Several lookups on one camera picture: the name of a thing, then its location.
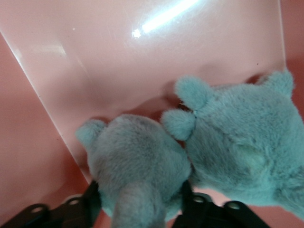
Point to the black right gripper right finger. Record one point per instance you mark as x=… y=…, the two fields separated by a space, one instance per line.
x=209 y=216

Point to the pink plastic box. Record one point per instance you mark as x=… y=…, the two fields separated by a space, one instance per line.
x=118 y=59

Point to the grey plush toy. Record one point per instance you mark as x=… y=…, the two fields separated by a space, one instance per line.
x=135 y=154
x=237 y=133

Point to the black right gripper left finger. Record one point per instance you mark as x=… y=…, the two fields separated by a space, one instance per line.
x=59 y=216

